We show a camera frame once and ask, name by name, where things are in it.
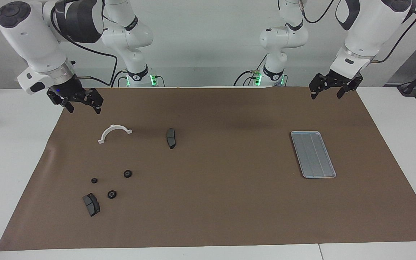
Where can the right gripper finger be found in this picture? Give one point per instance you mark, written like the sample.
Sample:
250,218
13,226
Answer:
57,99
93,97

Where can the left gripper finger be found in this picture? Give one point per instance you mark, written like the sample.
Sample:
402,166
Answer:
317,82
354,83

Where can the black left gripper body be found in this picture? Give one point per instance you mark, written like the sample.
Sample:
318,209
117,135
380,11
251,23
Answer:
338,78

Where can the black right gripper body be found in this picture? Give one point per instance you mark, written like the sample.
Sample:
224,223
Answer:
67,90

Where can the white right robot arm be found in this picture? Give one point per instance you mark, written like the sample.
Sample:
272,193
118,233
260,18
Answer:
31,36

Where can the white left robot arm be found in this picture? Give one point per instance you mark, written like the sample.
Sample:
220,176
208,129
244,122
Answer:
367,32

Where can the silver metal tray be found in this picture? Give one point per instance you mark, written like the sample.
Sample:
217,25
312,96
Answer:
312,155

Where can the dark curved brake pad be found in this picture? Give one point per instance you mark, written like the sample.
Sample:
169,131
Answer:
170,137

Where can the dark grooved brake pad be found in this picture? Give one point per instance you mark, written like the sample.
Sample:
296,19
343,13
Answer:
91,205

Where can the brown paper table mat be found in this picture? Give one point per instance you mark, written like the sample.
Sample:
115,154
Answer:
229,209

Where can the white semicircular plastic bracket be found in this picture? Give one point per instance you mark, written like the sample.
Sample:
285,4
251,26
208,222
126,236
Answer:
112,127

